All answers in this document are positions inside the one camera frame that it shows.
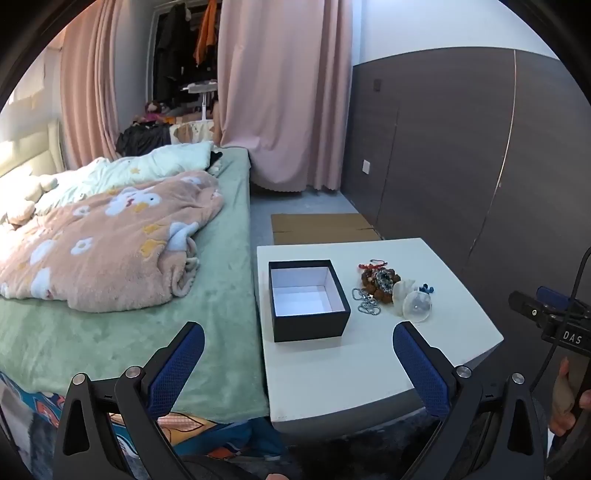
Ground silver chain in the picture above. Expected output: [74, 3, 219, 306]
[353, 287, 382, 316]

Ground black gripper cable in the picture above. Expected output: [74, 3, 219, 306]
[531, 247, 591, 398]

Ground black bag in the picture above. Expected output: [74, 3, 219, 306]
[115, 122, 171, 158]

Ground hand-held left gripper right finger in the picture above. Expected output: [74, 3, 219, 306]
[392, 320, 548, 480]

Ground pile of toys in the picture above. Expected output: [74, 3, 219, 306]
[134, 100, 172, 125]

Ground bed with green sheet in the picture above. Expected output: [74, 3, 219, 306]
[0, 147, 271, 423]

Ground white stand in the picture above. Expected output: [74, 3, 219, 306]
[178, 80, 218, 121]

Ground white pillow with stars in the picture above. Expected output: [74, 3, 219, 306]
[34, 141, 215, 215]

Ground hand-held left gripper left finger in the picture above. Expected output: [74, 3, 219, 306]
[54, 320, 206, 480]

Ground clear plastic ball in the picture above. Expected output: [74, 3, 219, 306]
[403, 291, 433, 322]

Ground flat cardboard box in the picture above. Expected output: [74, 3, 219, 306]
[271, 213, 384, 245]

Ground pink duck print blanket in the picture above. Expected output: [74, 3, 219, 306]
[0, 171, 225, 313]

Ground cream plush toy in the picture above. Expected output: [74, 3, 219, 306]
[0, 174, 58, 225]

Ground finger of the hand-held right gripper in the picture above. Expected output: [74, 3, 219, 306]
[536, 286, 573, 309]
[509, 291, 555, 324]

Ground beige fabric basket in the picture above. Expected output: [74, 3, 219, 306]
[168, 119, 215, 145]

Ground cream padded headboard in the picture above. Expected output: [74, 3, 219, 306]
[0, 119, 65, 178]

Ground hanging dark clothes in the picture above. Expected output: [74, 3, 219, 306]
[152, 2, 204, 93]

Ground person's right hand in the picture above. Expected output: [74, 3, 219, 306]
[549, 359, 591, 437]

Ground wide pink curtain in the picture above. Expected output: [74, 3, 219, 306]
[216, 0, 354, 193]

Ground black gift box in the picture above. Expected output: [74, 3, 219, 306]
[269, 259, 352, 343]

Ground white side table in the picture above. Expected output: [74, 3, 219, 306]
[256, 237, 505, 428]

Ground brown seed bead bracelet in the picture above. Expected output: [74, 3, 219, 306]
[361, 268, 402, 305]

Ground hanging orange garment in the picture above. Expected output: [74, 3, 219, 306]
[193, 0, 219, 66]

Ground colourful printed cloth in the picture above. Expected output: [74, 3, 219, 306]
[0, 371, 284, 480]

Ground narrow pink curtain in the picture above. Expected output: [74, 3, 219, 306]
[60, 0, 122, 169]

